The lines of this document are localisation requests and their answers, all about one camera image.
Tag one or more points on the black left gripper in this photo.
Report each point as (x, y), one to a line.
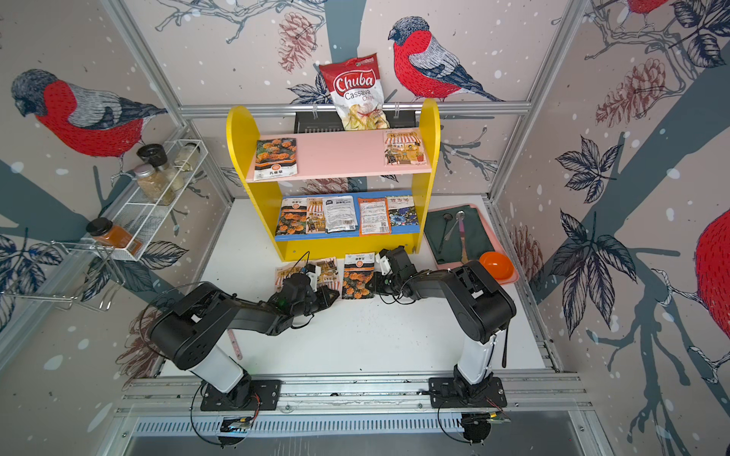
(326, 301)

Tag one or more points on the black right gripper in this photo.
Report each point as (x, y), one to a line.
(375, 284)

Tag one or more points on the black orange marigold seed bag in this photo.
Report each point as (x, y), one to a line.
(359, 276)

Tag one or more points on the orange bordered seed bag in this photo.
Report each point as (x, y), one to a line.
(374, 217)

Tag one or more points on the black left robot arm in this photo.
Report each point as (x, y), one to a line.
(188, 334)

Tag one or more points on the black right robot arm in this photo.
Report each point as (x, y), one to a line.
(481, 307)

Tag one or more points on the blue flower seed bag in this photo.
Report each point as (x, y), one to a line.
(402, 211)

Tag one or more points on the yellow two-tier shelf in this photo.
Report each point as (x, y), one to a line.
(334, 164)

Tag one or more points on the red Chuba chips bag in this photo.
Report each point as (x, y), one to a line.
(356, 92)

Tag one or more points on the dark green cloth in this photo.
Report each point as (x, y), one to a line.
(456, 239)

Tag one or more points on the black spoon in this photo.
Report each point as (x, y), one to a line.
(447, 219)

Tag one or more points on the silver spoon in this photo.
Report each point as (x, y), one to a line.
(457, 220)

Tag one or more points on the orange bowl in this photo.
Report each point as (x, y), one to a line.
(497, 265)

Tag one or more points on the pink tray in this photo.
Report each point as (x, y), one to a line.
(456, 265)

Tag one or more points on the pale spice jar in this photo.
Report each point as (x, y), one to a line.
(188, 157)

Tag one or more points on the tan spice jar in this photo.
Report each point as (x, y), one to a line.
(154, 185)

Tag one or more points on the black lid spice jar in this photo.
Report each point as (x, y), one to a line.
(155, 155)

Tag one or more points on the orange spice jar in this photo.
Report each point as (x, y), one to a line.
(108, 233)

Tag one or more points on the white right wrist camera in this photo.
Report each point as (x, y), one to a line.
(383, 265)

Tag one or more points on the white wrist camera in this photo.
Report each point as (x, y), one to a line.
(312, 271)
(383, 265)

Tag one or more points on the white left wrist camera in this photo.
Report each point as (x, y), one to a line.
(312, 271)

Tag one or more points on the pink handled fork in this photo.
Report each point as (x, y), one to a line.
(234, 343)

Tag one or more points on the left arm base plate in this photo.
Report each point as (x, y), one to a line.
(250, 395)

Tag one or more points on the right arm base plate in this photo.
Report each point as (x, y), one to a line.
(445, 396)

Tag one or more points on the black wall hook rail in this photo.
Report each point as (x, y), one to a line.
(308, 122)

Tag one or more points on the white wire spice rack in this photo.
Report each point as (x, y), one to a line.
(143, 219)

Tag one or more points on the chrome wire holder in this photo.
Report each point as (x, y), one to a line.
(61, 274)

